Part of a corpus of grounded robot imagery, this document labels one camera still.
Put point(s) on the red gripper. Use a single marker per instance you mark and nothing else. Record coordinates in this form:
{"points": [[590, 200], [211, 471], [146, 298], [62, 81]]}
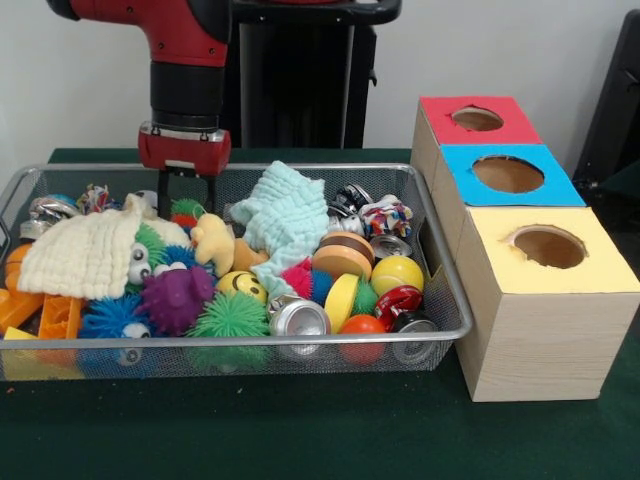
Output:
{"points": [[185, 152]]}

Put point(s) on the yellow plush duck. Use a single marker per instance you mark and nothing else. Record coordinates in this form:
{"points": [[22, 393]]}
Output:
{"points": [[215, 240]]}

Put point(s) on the mint green cloth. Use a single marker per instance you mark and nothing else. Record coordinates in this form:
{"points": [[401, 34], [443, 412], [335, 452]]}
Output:
{"points": [[285, 210]]}

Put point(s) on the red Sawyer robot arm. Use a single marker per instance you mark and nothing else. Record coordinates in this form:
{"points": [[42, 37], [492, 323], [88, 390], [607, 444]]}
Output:
{"points": [[185, 40]]}

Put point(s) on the shallow silver mesh bin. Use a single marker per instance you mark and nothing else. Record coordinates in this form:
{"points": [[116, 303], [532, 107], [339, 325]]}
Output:
{"points": [[350, 170]]}

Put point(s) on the wooden box with three holes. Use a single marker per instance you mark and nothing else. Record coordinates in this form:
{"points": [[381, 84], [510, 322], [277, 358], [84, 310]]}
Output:
{"points": [[545, 340]]}

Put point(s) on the purple spiky rubber toy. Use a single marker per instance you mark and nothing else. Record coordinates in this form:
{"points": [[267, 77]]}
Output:
{"points": [[175, 300]]}

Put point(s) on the cream knitted cloth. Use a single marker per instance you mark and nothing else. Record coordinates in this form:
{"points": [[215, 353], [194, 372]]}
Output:
{"points": [[75, 255]]}

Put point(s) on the toy hamburger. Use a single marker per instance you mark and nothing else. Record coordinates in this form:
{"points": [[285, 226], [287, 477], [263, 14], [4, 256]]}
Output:
{"points": [[342, 255]]}

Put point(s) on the orange red ball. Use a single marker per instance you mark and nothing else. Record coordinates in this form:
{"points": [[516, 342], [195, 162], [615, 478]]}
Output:
{"points": [[362, 327]]}

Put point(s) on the yellow ball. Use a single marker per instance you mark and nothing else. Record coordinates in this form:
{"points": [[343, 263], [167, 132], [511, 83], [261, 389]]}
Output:
{"points": [[397, 275]]}

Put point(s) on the crushed red can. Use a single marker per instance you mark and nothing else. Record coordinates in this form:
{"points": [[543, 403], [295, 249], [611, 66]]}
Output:
{"points": [[400, 300]]}

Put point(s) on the dark green tablecloth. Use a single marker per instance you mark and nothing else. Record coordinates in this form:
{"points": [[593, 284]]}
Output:
{"points": [[625, 182], [300, 430]]}

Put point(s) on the black stand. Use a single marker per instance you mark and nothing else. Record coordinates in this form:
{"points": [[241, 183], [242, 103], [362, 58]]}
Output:
{"points": [[615, 100]]}

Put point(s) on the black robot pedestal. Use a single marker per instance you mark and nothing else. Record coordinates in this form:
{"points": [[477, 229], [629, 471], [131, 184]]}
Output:
{"points": [[300, 90]]}

